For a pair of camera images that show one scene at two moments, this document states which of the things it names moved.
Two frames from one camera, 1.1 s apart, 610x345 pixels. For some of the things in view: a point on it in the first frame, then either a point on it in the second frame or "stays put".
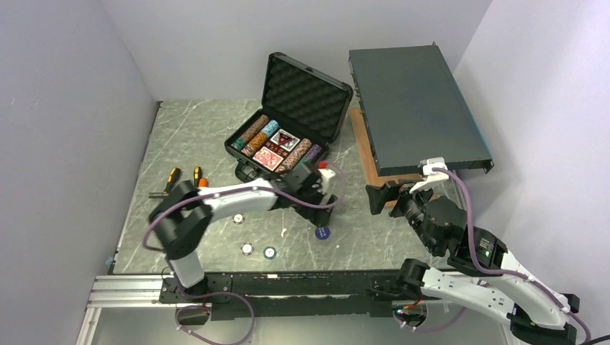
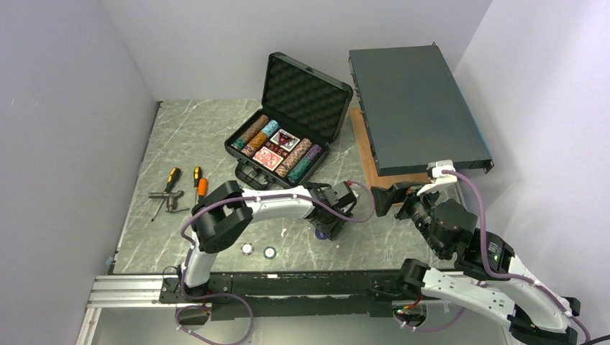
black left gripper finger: (319, 217) -> (332, 229)
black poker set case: (303, 112) stays put
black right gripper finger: (378, 195) stays put
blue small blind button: (322, 233) stays put
